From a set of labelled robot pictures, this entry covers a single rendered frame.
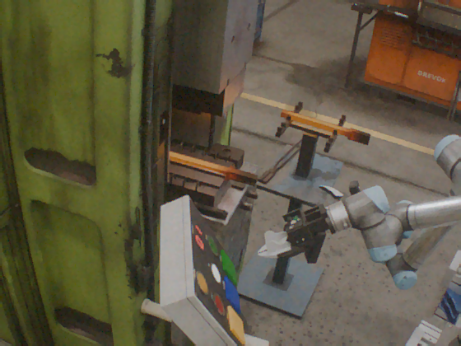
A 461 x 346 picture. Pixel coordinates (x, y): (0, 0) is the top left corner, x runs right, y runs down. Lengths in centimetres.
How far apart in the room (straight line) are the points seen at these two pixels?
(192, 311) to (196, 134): 105
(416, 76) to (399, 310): 287
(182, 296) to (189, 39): 69
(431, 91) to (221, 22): 399
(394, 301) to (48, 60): 220
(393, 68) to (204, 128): 339
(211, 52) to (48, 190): 63
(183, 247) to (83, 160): 47
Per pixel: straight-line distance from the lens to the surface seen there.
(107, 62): 121
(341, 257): 300
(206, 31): 135
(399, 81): 515
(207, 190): 166
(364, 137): 214
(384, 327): 271
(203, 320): 109
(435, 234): 158
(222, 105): 147
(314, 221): 128
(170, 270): 111
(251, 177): 169
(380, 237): 130
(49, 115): 147
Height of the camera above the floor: 197
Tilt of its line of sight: 34 degrees down
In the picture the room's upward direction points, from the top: 7 degrees clockwise
